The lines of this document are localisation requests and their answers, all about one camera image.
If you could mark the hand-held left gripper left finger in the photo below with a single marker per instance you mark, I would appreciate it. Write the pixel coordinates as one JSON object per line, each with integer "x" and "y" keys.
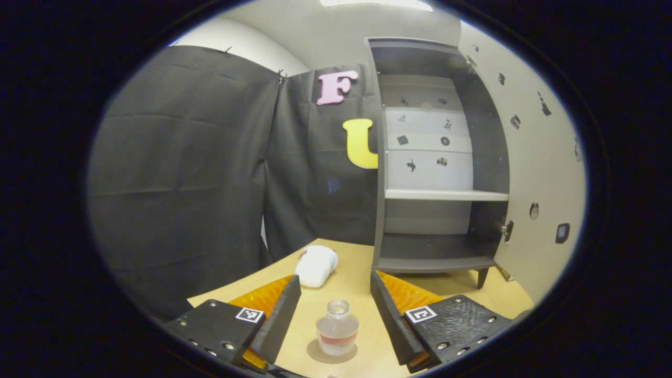
{"x": 281, "y": 315}

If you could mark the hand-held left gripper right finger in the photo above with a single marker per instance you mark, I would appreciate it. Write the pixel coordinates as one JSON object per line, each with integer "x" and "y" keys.
{"x": 391, "y": 320}

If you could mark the brown round coaster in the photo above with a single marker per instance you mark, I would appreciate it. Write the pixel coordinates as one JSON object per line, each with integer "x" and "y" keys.
{"x": 313, "y": 350}

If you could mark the clear glass bottle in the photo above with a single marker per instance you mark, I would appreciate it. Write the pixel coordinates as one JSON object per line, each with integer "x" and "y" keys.
{"x": 337, "y": 331}

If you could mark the beige cabinet door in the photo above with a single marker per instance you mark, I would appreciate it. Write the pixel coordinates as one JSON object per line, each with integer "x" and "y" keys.
{"x": 541, "y": 157}

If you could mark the dark grey cabinet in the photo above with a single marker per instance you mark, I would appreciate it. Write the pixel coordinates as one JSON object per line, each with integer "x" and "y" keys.
{"x": 436, "y": 247}

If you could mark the white plush toy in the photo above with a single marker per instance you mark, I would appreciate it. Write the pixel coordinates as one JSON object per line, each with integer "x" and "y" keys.
{"x": 316, "y": 265}

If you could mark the black backdrop cloth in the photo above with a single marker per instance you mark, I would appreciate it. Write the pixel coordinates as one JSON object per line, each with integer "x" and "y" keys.
{"x": 184, "y": 184}

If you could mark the large ceiling light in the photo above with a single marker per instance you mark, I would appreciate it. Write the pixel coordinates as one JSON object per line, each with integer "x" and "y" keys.
{"x": 375, "y": 4}

